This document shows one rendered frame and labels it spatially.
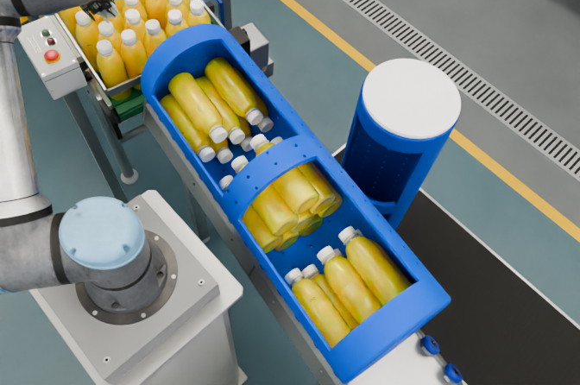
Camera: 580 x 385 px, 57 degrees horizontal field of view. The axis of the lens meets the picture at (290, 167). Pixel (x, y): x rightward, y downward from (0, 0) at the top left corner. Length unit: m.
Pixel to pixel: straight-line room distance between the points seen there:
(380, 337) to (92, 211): 0.55
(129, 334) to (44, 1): 0.58
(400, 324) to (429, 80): 0.79
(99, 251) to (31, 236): 0.11
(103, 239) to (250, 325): 1.47
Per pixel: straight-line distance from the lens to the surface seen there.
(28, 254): 0.91
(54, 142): 2.80
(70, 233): 0.88
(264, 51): 1.88
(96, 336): 1.07
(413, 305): 1.07
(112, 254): 0.86
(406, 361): 1.36
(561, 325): 2.44
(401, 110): 1.51
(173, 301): 1.06
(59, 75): 1.57
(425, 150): 1.55
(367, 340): 1.06
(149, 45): 1.61
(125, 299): 1.02
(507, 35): 3.40
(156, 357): 1.11
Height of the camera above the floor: 2.22
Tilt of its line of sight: 60 degrees down
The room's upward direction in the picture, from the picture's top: 6 degrees clockwise
